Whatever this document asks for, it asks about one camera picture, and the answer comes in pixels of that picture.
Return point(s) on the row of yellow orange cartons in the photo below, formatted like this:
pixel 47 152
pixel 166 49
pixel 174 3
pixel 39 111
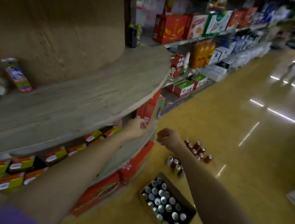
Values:
pixel 18 166

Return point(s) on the person's right hand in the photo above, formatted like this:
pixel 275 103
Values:
pixel 169 139

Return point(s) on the stack of white plastic packs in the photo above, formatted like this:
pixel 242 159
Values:
pixel 232 71

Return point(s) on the white red-print carton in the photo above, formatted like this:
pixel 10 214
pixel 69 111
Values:
pixel 196 26

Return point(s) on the red yellow-print carton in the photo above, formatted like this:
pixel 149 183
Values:
pixel 169 28

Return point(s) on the large green white carton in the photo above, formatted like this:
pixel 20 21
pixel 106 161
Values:
pixel 218 23

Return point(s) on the cluster of cans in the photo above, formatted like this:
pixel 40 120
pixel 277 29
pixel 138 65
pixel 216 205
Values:
pixel 198 149

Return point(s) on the yellow green bottle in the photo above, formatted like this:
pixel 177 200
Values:
pixel 139 34

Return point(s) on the red cartoon face carton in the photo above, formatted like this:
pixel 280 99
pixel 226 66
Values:
pixel 177 65

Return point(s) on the white slim bottle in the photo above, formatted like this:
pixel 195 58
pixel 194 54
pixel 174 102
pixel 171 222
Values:
pixel 186 62

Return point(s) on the pack of orange bottles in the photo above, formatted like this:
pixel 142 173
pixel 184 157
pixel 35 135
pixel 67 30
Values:
pixel 203 55

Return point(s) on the plain red carton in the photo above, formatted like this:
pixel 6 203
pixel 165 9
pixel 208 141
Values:
pixel 241 18

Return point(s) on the red porridge print carton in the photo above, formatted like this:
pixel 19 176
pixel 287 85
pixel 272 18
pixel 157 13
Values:
pixel 135 163
pixel 98 192

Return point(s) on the person's left hand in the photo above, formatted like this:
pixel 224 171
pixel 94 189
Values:
pixel 134 128

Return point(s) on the person's left forearm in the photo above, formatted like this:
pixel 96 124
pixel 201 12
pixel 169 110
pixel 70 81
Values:
pixel 76 174

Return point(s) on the person's right forearm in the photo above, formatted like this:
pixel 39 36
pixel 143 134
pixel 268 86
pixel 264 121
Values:
pixel 219 203

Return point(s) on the brown cardboard box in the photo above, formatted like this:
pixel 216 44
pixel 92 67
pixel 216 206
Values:
pixel 176 187

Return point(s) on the purple shirt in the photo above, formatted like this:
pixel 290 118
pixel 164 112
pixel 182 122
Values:
pixel 6 215

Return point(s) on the stack of white blue boxes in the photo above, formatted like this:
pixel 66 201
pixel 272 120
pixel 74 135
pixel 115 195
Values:
pixel 226 51

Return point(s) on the round wooden shelf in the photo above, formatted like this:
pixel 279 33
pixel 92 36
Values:
pixel 74 105

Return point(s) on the small green-top box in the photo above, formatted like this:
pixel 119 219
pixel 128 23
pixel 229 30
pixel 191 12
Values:
pixel 183 89
pixel 198 82

